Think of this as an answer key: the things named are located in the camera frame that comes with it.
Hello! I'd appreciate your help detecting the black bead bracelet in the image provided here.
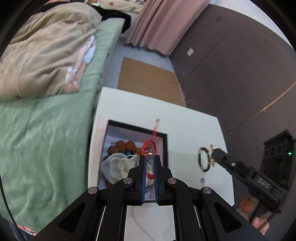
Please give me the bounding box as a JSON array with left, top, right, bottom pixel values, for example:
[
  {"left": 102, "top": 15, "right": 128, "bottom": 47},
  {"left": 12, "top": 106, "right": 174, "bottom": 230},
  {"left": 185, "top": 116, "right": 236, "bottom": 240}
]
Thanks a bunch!
[{"left": 197, "top": 144, "right": 217, "bottom": 172}]

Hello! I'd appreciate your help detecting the white organza pouch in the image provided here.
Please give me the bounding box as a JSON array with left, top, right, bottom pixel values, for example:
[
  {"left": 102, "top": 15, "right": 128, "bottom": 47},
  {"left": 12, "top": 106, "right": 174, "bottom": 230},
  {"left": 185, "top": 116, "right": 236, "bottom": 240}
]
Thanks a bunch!
[{"left": 100, "top": 153, "right": 140, "bottom": 184}]

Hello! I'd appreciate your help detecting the brown rudraksha bead bracelet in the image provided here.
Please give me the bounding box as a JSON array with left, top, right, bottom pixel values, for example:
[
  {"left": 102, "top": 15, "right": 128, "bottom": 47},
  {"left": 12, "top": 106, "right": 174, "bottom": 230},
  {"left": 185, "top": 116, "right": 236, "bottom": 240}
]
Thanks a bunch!
[{"left": 105, "top": 140, "right": 144, "bottom": 188}]

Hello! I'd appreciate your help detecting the black jewelry box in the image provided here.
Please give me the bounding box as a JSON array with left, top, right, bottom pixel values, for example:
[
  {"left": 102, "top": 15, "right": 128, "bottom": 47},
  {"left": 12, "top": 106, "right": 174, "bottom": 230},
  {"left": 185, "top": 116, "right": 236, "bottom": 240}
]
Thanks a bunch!
[{"left": 98, "top": 118, "right": 168, "bottom": 203}]

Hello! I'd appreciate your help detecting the person's right hand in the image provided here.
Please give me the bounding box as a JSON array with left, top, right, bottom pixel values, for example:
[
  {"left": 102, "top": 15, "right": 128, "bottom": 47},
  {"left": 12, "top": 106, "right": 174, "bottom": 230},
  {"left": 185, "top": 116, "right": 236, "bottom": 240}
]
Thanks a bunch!
[{"left": 236, "top": 198, "right": 269, "bottom": 235}]

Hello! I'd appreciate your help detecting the black device with green light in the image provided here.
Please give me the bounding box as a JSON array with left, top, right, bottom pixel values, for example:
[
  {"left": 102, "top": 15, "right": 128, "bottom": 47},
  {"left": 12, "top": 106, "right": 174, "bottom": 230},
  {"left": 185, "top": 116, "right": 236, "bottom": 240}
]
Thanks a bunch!
[{"left": 260, "top": 130, "right": 295, "bottom": 189}]

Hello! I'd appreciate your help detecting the green bed sheet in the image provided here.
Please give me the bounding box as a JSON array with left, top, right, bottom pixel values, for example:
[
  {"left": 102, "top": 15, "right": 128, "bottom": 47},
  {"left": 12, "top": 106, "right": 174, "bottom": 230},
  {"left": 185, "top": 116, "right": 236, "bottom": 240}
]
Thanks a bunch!
[{"left": 1, "top": 18, "right": 124, "bottom": 232}]

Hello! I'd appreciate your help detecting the flat brown cardboard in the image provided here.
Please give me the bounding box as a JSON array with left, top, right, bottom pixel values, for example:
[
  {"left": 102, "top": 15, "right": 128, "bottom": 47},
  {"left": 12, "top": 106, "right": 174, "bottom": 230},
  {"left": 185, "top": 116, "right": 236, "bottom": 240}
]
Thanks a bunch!
[{"left": 117, "top": 57, "right": 186, "bottom": 107}]

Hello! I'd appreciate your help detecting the beige comforter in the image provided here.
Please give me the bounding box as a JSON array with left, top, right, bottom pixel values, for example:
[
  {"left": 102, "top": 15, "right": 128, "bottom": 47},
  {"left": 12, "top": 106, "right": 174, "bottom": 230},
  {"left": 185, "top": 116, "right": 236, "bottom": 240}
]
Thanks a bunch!
[{"left": 1, "top": 2, "right": 102, "bottom": 100}]

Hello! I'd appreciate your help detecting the pink right curtain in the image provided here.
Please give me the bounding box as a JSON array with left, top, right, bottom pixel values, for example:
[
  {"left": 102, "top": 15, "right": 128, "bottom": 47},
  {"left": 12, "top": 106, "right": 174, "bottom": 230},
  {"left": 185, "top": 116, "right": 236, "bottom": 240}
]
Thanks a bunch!
[{"left": 125, "top": 0, "right": 210, "bottom": 55}]

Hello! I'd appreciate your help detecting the black garment on bed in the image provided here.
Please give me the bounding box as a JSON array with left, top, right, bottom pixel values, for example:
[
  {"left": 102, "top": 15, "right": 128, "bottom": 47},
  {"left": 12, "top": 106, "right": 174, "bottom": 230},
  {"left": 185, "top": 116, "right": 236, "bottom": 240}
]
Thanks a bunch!
[{"left": 35, "top": 1, "right": 132, "bottom": 34}]

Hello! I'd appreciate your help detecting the patterned bedding at window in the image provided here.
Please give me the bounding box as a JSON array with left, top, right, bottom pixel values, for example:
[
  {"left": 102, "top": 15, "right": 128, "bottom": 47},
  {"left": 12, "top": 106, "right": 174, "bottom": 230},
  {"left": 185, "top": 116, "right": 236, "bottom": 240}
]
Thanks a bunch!
[{"left": 84, "top": 0, "right": 146, "bottom": 13}]

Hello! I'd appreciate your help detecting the white wall socket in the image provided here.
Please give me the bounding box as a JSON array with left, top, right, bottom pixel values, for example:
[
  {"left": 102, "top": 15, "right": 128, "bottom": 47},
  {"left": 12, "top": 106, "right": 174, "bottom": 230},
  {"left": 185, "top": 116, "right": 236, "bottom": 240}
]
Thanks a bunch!
[{"left": 187, "top": 48, "right": 194, "bottom": 56}]

